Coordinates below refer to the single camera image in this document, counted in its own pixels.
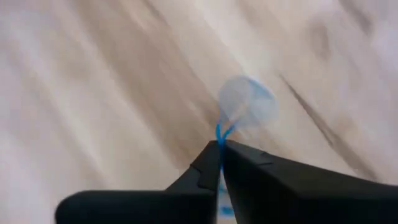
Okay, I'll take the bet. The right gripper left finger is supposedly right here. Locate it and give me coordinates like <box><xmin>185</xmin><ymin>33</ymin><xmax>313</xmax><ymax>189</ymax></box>
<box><xmin>55</xmin><ymin>139</ymin><xmax>223</xmax><ymax>224</ymax></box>

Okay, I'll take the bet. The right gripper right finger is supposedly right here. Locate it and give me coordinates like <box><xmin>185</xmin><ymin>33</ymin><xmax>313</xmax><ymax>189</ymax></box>
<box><xmin>223</xmin><ymin>139</ymin><xmax>398</xmax><ymax>224</ymax></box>

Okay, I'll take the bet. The blue rubber band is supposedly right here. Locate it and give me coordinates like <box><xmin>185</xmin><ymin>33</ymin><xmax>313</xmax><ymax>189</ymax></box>
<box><xmin>215</xmin><ymin>74</ymin><xmax>279</xmax><ymax>218</ymax></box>

